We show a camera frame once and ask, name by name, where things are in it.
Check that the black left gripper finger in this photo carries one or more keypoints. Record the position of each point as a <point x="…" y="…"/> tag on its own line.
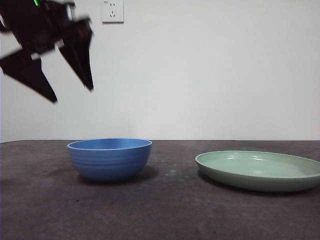
<point x="30" y="72"/>
<point x="78" y="50"/>

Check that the blue ribbed bowl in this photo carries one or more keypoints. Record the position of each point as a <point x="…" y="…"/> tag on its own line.
<point x="110" y="162"/>

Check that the green round plate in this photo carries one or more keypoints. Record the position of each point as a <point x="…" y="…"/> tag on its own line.
<point x="250" y="178"/>

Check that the white wall power socket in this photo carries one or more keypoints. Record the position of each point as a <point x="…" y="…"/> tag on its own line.
<point x="113" y="12"/>

